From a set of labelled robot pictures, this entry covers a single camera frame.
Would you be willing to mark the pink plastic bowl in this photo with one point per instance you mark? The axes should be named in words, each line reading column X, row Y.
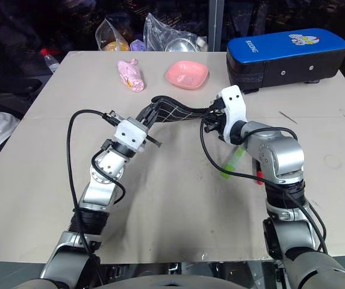
column 187, row 75

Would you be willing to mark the black grid pouch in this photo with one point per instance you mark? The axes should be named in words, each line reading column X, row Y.
column 178, row 111

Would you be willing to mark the shiny metal bowl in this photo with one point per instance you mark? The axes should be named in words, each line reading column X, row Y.
column 179, row 45

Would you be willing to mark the blue and black padded box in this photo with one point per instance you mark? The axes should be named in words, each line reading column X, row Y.
column 283, row 51

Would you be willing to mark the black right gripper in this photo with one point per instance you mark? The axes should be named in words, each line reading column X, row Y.
column 220, row 123

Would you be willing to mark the pink crumpled soft toy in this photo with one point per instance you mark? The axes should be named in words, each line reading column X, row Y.
column 131, row 76

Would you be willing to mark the clear crumpled plastic bag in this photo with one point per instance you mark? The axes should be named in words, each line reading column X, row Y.
column 160, row 33

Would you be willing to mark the green highlighter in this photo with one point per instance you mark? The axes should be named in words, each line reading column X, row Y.
column 234, row 164

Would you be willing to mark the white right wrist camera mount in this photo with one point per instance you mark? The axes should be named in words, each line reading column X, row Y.
column 235, row 105

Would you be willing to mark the grey metal pole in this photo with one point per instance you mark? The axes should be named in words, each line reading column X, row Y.
column 218, row 27

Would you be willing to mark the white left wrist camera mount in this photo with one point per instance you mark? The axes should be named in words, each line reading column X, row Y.
column 130, row 132

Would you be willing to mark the red marker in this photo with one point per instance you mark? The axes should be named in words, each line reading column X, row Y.
column 259, row 177

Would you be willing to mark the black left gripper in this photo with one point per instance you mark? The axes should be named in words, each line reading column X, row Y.
column 152, row 141

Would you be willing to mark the clear bottle with red cap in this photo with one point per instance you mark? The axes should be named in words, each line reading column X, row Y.
column 50, row 61

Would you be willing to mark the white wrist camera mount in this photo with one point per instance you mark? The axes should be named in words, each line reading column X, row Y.
column 235, row 105
column 130, row 132

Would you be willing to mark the clear bag with orange contents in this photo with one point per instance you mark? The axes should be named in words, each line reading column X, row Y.
column 112, row 36

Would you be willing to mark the purple soft object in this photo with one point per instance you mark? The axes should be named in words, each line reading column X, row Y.
column 137, row 45

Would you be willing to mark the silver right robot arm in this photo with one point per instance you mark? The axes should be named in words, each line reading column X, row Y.
column 283, row 156

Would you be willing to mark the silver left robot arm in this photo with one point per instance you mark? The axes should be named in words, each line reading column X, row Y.
column 97, row 192

